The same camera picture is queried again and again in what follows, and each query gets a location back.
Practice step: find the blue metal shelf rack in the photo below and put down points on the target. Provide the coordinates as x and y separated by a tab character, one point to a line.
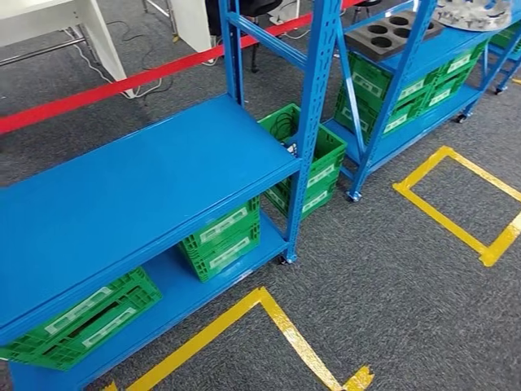
142	178
460	40
507	70

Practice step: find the green plastic crate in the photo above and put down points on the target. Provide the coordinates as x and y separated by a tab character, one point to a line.
326	156
134	291
195	259
394	123
411	89

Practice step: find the black office chair base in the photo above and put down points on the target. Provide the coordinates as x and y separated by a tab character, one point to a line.
254	59

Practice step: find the person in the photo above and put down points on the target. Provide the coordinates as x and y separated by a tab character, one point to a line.
212	16

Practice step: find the white desk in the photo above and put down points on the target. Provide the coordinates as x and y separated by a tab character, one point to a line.
191	21
105	43

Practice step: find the black foam tray with holes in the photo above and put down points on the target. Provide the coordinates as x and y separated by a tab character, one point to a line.
358	40

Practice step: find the red barrier belt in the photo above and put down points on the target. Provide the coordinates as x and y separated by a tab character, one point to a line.
122	84

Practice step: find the black round stool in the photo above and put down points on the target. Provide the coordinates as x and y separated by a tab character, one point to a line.
366	2

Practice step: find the grey plastic wheel hubcap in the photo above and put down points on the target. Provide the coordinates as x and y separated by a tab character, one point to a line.
472	16

